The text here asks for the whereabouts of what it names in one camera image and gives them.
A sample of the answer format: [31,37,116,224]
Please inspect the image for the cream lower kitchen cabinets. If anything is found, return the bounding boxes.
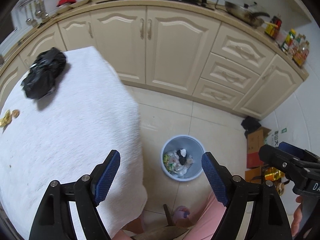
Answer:
[0,0,309,120]

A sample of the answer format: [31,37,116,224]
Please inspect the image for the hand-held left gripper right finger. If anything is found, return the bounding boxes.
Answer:
[201,152,293,240]

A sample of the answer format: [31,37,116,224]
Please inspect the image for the large black plastic bag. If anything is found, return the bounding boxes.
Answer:
[21,48,72,100]

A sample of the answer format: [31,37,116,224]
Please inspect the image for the black plastic bag on floor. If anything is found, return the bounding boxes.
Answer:
[241,116,262,138]

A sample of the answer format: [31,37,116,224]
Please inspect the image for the person's right hand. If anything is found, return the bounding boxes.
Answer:
[291,195,304,237]

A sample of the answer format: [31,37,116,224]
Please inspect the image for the round white-clothed table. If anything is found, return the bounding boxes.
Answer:
[0,46,148,240]

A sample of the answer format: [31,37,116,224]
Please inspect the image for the large gold foil wrapper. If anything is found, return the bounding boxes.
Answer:
[0,111,13,127]

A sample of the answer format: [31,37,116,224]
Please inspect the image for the person's right leg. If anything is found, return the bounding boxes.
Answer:
[190,192,230,240]

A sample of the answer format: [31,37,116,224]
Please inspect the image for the blue trash bin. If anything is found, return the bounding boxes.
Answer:
[161,135,204,180]

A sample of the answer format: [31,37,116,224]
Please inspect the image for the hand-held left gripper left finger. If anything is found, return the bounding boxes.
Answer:
[29,149,121,240]

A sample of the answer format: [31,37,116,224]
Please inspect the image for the steel slotted spatula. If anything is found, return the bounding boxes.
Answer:
[30,1,38,27]

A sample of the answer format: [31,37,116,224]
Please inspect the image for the tall cardboard box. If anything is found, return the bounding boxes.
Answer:
[246,126,272,169]

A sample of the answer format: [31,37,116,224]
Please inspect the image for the row of condiment bottles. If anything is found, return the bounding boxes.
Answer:
[264,16,310,67]

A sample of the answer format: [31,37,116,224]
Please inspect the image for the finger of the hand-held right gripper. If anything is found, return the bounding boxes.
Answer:
[258,144,309,182]
[278,142,320,164]

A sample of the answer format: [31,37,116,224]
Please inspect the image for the cooking oil bottle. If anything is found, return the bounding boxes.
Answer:
[264,166,288,180]

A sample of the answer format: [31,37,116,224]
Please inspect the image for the steel serving spoon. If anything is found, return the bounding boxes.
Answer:
[40,0,49,19]

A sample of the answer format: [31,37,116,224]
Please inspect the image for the white rice bag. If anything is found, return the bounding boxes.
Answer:
[264,127,288,147]

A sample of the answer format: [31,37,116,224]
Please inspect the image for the clear plastic bag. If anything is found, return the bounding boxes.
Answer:
[172,155,194,176]

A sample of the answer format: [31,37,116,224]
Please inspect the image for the green snack wrappers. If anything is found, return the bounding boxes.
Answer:
[163,154,174,172]

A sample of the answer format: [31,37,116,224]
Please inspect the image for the purple right slipper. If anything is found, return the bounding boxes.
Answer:
[175,206,192,224]

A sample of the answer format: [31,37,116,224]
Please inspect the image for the low cardboard box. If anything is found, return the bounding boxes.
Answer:
[244,166,265,183]

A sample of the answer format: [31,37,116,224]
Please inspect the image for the steel wok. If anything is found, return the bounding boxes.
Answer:
[224,0,271,28]

